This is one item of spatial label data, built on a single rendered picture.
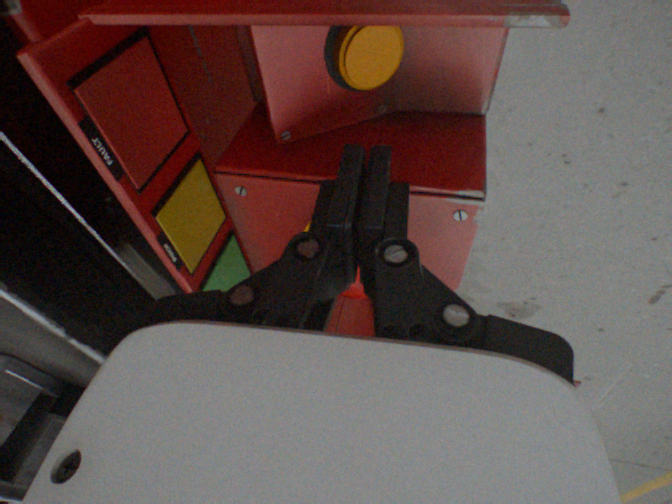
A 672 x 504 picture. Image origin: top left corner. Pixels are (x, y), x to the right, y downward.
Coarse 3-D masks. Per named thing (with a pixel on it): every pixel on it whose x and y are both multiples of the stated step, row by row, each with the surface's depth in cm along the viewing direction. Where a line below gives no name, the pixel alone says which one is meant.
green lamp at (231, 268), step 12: (228, 252) 25; (240, 252) 26; (216, 264) 24; (228, 264) 25; (240, 264) 27; (216, 276) 24; (228, 276) 25; (240, 276) 27; (204, 288) 22; (216, 288) 24; (228, 288) 25
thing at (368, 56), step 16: (352, 32) 19; (368, 32) 19; (384, 32) 19; (400, 32) 20; (336, 48) 20; (352, 48) 19; (368, 48) 20; (384, 48) 20; (400, 48) 20; (336, 64) 20; (352, 64) 20; (368, 64) 20; (384, 64) 21; (352, 80) 20; (368, 80) 21; (384, 80) 21
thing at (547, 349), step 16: (480, 320) 9; (496, 320) 9; (480, 336) 9; (496, 336) 9; (512, 336) 9; (528, 336) 9; (544, 336) 9; (560, 336) 9; (512, 352) 9; (528, 352) 9; (544, 352) 9; (560, 352) 8; (560, 368) 8
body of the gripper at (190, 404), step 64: (192, 320) 9; (128, 384) 7; (192, 384) 7; (256, 384) 7; (320, 384) 7; (384, 384) 7; (448, 384) 7; (512, 384) 7; (64, 448) 7; (128, 448) 6; (192, 448) 6; (256, 448) 6; (320, 448) 6; (384, 448) 6; (448, 448) 6; (512, 448) 6; (576, 448) 6
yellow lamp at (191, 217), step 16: (192, 176) 20; (176, 192) 19; (192, 192) 20; (208, 192) 21; (176, 208) 19; (192, 208) 20; (208, 208) 22; (160, 224) 18; (176, 224) 19; (192, 224) 20; (208, 224) 22; (176, 240) 19; (192, 240) 21; (208, 240) 22; (192, 256) 21; (192, 272) 21
